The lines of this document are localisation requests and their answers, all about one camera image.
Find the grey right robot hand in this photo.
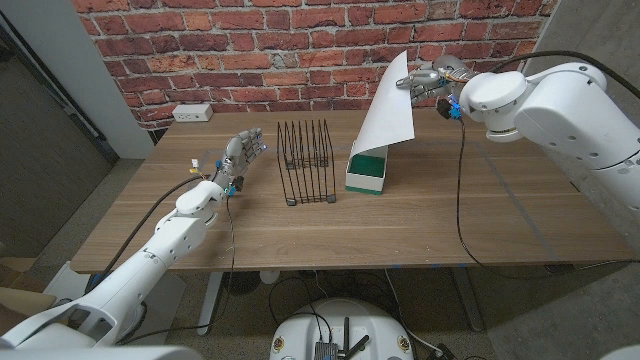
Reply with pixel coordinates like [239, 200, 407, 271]
[395, 54, 476, 104]

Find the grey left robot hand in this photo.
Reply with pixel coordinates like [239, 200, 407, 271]
[213, 127, 268, 196]

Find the white paper sheet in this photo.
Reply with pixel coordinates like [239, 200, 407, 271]
[348, 49, 416, 161]

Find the white and green box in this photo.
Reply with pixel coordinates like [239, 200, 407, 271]
[344, 144, 390, 196]

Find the brown cardboard box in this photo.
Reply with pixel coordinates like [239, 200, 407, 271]
[0, 257, 57, 336]

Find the white power outlet strip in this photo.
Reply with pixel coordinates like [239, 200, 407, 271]
[171, 103, 214, 123]

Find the brick print backdrop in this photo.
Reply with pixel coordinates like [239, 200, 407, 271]
[72, 0, 561, 131]

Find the black round floor object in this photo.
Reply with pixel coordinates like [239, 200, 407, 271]
[222, 271, 261, 296]

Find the white table leg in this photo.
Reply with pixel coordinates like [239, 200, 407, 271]
[196, 271, 225, 337]

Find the white robot torso base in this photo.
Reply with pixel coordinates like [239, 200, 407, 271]
[268, 298, 415, 360]

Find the blue floor object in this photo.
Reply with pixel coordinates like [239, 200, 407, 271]
[85, 273, 109, 294]

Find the dark grey table leg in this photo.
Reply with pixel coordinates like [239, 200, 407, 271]
[449, 267, 486, 334]

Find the black wire file holder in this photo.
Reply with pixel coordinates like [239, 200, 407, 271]
[276, 118, 338, 207]

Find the thin black left wrist cable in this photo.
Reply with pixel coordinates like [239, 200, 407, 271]
[117, 194, 237, 346]

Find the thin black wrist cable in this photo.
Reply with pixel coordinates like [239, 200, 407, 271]
[117, 194, 237, 346]
[453, 117, 640, 280]

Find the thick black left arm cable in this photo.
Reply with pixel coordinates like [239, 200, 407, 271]
[84, 174, 209, 294]

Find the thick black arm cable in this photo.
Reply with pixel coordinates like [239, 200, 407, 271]
[84, 174, 209, 294]
[487, 49, 640, 101]

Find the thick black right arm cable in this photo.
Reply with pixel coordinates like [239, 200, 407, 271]
[487, 49, 640, 101]

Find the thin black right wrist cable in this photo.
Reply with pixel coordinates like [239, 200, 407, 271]
[453, 117, 640, 280]

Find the black floor cable loop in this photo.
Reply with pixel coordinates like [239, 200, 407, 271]
[268, 276, 334, 344]

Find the white floor cable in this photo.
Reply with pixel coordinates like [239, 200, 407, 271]
[383, 268, 444, 357]

